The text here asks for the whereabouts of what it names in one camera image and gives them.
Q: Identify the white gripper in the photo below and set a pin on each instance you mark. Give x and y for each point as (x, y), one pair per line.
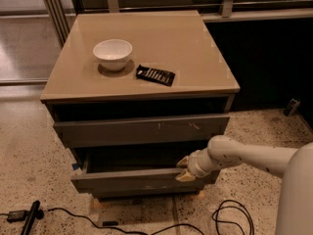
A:
(195, 164)

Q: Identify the grey drawer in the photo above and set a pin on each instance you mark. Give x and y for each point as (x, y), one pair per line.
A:
(143, 130)
(134, 167)
(144, 192)

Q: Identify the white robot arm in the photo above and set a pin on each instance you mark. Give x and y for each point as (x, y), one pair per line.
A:
(293, 166)

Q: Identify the grey top drawer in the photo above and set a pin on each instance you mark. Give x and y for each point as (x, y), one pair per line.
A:
(143, 130)

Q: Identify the grey bottom drawer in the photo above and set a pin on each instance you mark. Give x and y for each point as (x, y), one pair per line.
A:
(144, 192)

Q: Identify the grey three-drawer cabinet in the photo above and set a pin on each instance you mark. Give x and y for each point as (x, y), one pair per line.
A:
(80, 88)

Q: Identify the black snack packet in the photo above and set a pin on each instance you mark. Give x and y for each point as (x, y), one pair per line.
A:
(163, 77)

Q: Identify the small black floor block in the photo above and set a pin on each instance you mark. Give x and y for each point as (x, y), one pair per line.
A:
(110, 223)

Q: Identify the blue tape piece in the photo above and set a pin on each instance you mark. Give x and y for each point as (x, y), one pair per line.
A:
(75, 166)

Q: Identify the small dark floor device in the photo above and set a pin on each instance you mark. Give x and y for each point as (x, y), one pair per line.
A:
(291, 107)

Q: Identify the white ceramic bowl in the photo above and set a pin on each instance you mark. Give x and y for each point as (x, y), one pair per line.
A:
(113, 54)

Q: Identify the black bar device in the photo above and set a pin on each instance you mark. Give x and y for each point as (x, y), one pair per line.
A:
(34, 213)

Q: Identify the black power adapter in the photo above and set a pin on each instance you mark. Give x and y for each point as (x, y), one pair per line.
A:
(15, 216)

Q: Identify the metal railing frame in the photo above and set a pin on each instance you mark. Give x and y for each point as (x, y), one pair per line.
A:
(210, 10)

